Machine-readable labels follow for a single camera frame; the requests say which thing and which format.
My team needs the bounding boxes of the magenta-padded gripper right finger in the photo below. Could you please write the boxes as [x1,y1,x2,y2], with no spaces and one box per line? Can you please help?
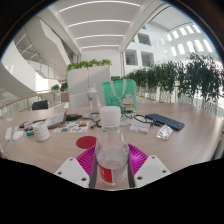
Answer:
[127,143,172,189]

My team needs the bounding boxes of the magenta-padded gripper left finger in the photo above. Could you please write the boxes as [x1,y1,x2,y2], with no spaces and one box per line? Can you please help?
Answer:
[54,146,98,190]

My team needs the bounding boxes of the clear red-labelled water bottle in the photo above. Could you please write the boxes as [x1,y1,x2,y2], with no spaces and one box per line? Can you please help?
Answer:
[94,105,130,187]

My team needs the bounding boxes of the clear plastic packet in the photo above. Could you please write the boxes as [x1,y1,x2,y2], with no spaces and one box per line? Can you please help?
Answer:
[156,123,174,140]

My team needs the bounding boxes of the colourful sticker sheet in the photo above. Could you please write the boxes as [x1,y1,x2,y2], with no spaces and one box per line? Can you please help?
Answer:
[52,120,90,134]

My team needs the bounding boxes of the white flat packet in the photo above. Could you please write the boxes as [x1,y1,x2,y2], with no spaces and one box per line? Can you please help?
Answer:
[129,121,152,134]

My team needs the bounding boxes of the white grid-pattern mug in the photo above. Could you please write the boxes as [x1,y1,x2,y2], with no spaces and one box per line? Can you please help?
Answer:
[32,120,51,142]

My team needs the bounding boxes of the black power adapter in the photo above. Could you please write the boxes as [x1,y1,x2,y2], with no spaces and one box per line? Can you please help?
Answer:
[65,113,83,122]

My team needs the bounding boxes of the black notebook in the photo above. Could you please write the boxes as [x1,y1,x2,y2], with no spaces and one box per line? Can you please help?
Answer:
[23,118,48,129]

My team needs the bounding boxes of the white computer mouse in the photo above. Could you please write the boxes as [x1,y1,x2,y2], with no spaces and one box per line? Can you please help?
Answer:
[11,130,25,141]

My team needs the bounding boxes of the white chair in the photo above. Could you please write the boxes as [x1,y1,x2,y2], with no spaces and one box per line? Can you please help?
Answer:
[68,92,90,108]

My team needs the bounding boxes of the black chair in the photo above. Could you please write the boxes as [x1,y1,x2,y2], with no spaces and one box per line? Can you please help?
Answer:
[31,99,50,111]

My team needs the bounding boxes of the white power strip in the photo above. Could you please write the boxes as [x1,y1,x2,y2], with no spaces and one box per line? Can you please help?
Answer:
[4,126,13,142]

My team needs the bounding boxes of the clear white-lidded sports bottle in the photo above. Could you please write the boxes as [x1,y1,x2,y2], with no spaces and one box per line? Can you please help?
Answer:
[86,84,101,114]

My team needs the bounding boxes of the green cat-print tote bag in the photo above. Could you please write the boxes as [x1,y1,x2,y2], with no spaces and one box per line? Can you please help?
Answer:
[101,78,138,114]

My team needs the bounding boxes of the green plants in brown planter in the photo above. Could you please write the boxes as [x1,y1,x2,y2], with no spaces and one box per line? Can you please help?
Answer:
[50,82,70,103]

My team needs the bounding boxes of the glass railing with wooden handrail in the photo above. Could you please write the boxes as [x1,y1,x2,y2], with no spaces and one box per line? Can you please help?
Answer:
[0,90,54,118]

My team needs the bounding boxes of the white cabinet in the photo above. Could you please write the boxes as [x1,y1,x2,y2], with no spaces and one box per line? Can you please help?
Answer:
[66,65,112,108]

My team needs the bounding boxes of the row of green hedge plants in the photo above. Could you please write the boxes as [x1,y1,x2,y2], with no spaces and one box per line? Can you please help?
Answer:
[123,53,224,108]

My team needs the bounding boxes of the green plants atop cabinet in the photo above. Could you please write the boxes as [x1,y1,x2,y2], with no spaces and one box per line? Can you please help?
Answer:
[66,58,113,72]

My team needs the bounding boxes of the ceiling strip lights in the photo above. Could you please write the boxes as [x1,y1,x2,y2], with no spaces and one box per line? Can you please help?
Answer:
[58,0,141,49]

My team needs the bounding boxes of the tangled black cables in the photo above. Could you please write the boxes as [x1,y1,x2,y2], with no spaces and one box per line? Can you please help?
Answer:
[89,112,161,129]

